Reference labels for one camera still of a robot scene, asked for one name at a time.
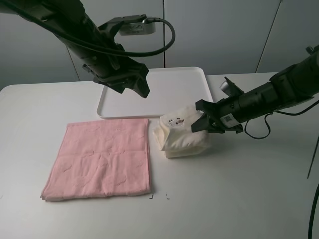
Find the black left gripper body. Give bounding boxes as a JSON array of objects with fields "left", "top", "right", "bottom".
[{"left": 81, "top": 54, "right": 149, "bottom": 86}]

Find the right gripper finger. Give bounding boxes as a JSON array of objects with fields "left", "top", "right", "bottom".
[{"left": 191, "top": 113, "right": 211, "bottom": 133}]

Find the cream white towel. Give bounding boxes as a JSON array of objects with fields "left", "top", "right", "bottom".
[{"left": 153, "top": 105, "right": 210, "bottom": 159}]

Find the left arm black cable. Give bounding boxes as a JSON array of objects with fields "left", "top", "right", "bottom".
[{"left": 4, "top": 0, "right": 176, "bottom": 57}]

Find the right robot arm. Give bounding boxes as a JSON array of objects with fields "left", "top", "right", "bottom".
[{"left": 191, "top": 46, "right": 319, "bottom": 134}]

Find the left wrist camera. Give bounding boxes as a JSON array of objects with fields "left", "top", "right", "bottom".
[{"left": 97, "top": 14, "right": 160, "bottom": 37}]

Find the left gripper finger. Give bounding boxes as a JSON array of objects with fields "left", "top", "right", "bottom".
[
  {"left": 129, "top": 76, "right": 150, "bottom": 98},
  {"left": 106, "top": 82, "right": 125, "bottom": 94}
]

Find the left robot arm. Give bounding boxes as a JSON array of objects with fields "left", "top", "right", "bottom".
[{"left": 0, "top": 0, "right": 150, "bottom": 98}]

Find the pink towel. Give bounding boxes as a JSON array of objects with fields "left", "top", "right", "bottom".
[{"left": 41, "top": 119, "right": 151, "bottom": 202}]

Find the white rectangular plastic tray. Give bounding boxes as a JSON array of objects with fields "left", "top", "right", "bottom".
[{"left": 97, "top": 67, "right": 213, "bottom": 119}]

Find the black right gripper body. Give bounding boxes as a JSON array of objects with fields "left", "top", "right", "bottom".
[{"left": 195, "top": 100, "right": 243, "bottom": 133}]

